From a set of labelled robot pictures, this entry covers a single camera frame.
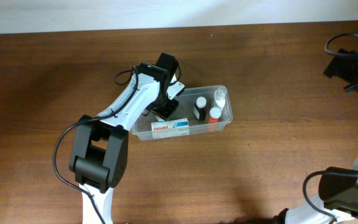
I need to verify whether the white Panadol box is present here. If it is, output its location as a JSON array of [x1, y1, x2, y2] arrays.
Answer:
[[151, 118, 190, 139]]

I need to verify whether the dark bottle white cap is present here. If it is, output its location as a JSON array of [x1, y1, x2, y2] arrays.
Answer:
[[193, 96, 206, 121]]

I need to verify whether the clear plastic container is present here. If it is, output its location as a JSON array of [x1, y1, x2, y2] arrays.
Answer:
[[131, 85, 233, 141]]

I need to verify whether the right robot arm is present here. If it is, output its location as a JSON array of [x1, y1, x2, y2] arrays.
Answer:
[[270, 40, 358, 223]]

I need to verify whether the orange tube white cap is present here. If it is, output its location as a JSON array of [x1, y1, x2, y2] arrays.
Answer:
[[208, 107, 222, 124]]

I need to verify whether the small gold lid jar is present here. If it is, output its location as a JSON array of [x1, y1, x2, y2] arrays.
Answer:
[[155, 115, 165, 122]]

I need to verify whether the white spray bottle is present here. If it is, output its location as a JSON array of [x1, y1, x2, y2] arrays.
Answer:
[[212, 86, 227, 111]]

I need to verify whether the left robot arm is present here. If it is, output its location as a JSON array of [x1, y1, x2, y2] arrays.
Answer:
[[69, 53, 185, 223]]

